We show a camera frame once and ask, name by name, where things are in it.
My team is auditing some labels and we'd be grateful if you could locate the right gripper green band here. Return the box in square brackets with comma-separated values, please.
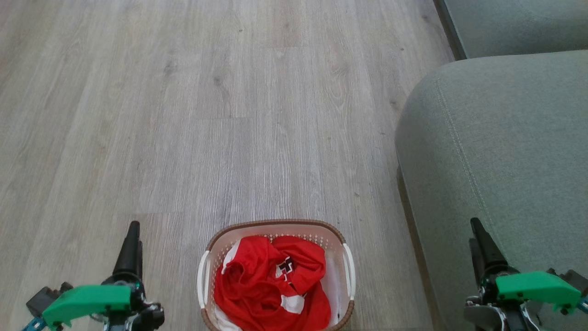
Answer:
[469, 217, 583, 331]

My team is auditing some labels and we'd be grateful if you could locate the grey-green fabric sofa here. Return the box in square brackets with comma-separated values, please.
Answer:
[394, 0, 588, 331]

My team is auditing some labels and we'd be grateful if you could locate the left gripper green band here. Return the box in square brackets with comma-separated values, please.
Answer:
[41, 221, 165, 331]

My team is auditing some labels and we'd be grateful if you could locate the white laundry basket brown rim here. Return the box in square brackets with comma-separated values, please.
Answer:
[197, 219, 356, 331]

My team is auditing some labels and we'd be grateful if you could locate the red white garment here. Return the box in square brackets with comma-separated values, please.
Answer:
[214, 235, 332, 331]

